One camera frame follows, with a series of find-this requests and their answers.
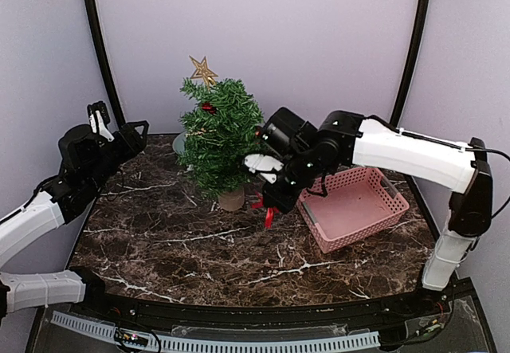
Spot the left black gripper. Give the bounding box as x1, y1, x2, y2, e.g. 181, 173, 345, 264
84, 120, 148, 192

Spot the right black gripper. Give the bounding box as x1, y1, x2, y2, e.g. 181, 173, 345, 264
261, 147, 322, 214

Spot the red ribbon bow ornament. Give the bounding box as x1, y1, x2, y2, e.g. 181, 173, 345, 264
250, 192, 279, 229

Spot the pink plastic basket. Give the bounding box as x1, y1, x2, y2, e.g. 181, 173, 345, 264
296, 167, 410, 253

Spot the red foil gift box ornament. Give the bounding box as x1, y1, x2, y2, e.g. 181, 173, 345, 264
202, 102, 217, 115

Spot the gold star ornament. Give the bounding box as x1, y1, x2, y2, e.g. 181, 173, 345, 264
189, 56, 218, 90

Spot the small green christmas tree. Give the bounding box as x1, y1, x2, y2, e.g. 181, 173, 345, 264
178, 78, 264, 212

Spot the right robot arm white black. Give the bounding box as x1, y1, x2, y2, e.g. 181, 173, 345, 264
244, 108, 498, 316

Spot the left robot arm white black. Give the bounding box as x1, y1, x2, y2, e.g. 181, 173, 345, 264
1, 115, 149, 318

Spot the pale green plate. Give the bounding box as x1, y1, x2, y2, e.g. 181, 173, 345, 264
172, 131, 186, 155

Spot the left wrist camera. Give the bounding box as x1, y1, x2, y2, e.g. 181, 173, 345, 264
87, 101, 114, 142

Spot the left black frame post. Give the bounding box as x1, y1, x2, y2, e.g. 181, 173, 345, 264
84, 0, 127, 127

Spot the black frame post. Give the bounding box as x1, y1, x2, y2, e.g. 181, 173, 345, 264
390, 0, 430, 126
84, 0, 127, 127

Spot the black front rail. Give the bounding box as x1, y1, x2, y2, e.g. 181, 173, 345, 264
54, 282, 455, 331

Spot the white slotted cable duct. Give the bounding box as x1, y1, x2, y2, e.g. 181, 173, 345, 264
50, 311, 380, 353

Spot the right black frame post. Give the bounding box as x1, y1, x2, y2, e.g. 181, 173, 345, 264
390, 0, 430, 126

